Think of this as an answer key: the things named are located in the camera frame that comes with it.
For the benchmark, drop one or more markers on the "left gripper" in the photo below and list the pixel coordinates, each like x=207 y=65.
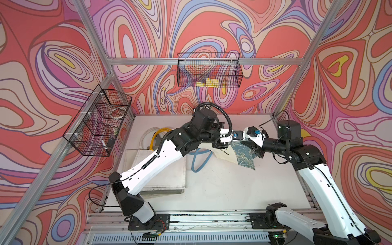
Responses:
x=219 y=145

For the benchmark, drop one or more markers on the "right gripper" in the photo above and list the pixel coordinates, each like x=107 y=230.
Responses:
x=255 y=148

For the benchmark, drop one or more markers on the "cream blue-handled tote bag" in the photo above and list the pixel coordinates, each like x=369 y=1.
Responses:
x=236 y=153

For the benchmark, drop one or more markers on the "white yellow-handled bag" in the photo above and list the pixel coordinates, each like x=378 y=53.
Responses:
x=146 y=165

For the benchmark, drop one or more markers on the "olive green canvas bag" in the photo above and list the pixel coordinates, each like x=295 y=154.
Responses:
x=170 y=181

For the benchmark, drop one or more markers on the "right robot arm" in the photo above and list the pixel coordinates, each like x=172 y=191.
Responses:
x=342 y=226

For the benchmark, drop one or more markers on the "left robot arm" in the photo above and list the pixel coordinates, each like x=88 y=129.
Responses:
x=210 y=124

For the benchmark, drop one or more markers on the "yellow sticky notes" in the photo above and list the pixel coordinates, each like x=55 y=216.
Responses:
x=208 y=82

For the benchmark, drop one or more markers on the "black wire basket back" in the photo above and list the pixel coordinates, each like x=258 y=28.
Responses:
x=193 y=67

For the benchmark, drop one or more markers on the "black wire basket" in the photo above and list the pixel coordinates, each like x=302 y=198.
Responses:
x=95 y=131
x=193 y=67

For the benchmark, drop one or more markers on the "black wire basket left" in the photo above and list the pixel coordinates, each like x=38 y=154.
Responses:
x=95 y=131

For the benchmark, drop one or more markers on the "aluminium frame post right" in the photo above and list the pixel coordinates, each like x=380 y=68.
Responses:
x=319 y=35

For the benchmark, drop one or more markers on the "aluminium frame post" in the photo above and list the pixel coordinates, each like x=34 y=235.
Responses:
x=319 y=35
x=111 y=77

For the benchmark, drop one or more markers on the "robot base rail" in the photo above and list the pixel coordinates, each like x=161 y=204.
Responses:
x=184 y=228

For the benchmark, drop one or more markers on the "aluminium frame post left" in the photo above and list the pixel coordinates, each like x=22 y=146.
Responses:
x=111 y=77

